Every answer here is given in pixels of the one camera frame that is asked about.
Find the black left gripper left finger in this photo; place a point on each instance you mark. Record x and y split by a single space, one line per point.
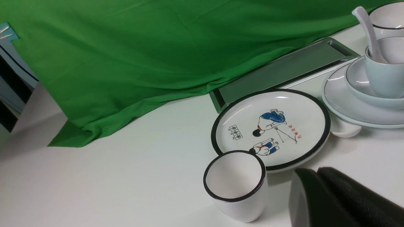
312 204

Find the white black-rimmed cup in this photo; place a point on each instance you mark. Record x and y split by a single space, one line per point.
237 182

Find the white black-rimmed small bowl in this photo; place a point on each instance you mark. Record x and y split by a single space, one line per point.
388 20

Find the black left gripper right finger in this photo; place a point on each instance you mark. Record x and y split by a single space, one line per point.
366 207

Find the pale blue flat plate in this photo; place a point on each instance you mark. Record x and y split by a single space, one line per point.
341 101

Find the pale blue cup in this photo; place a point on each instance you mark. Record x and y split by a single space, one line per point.
387 78

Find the green backdrop cloth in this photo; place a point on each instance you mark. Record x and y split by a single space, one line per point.
108 62

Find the metal rectangular tray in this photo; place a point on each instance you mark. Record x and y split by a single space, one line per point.
286 71

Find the pale blue wide bowl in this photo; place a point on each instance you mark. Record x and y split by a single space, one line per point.
358 82

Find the illustrated black-rimmed plate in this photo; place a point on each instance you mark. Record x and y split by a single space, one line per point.
285 128

